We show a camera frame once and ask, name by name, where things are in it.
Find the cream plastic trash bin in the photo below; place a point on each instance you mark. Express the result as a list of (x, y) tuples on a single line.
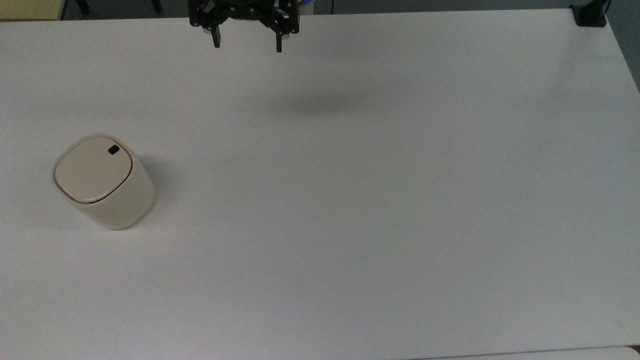
[(127, 210)]

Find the yellow wooden board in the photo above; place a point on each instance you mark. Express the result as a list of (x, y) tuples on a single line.
[(30, 9)]

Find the cream trash bin lid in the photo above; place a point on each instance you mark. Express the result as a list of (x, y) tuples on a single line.
[(90, 170)]

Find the black chair leg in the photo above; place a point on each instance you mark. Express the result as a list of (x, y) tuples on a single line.
[(156, 4), (83, 5)]

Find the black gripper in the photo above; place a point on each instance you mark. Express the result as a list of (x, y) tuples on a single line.
[(245, 9)]

